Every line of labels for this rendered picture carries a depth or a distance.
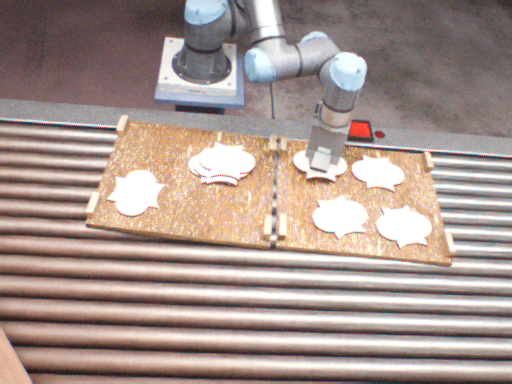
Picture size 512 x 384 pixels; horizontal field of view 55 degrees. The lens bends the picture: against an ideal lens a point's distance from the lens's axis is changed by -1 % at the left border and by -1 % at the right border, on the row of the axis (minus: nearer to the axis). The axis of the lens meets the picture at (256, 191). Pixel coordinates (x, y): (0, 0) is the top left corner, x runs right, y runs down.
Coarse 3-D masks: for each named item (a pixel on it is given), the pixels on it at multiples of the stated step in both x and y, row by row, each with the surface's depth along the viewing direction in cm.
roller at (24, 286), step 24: (0, 288) 98; (24, 288) 98; (48, 288) 99; (72, 288) 100; (96, 288) 100; (120, 288) 101; (144, 288) 101; (168, 288) 102; (192, 288) 102; (216, 288) 103; (240, 288) 104; (264, 288) 105; (408, 312) 108; (432, 312) 108; (456, 312) 108; (480, 312) 108; (504, 312) 109
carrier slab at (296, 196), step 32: (288, 160) 128; (352, 160) 131; (416, 160) 134; (288, 192) 121; (320, 192) 122; (352, 192) 123; (384, 192) 125; (416, 192) 126; (288, 224) 114; (352, 256) 112; (384, 256) 112; (416, 256) 113
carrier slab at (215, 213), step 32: (128, 128) 129; (160, 128) 130; (192, 128) 132; (128, 160) 122; (160, 160) 123; (256, 160) 127; (160, 192) 116; (192, 192) 117; (224, 192) 118; (256, 192) 120; (96, 224) 108; (128, 224) 109; (160, 224) 110; (192, 224) 111; (224, 224) 112; (256, 224) 113
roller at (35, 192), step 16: (0, 192) 114; (16, 192) 114; (32, 192) 114; (48, 192) 115; (64, 192) 115; (80, 192) 116; (272, 208) 120; (448, 224) 125; (464, 224) 125; (480, 224) 126; (496, 224) 126
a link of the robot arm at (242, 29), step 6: (234, 0) 140; (240, 0) 138; (234, 6) 140; (240, 6) 139; (240, 12) 140; (240, 18) 141; (240, 24) 142; (246, 24) 143; (240, 30) 144; (246, 30) 145; (234, 36) 146; (240, 36) 148
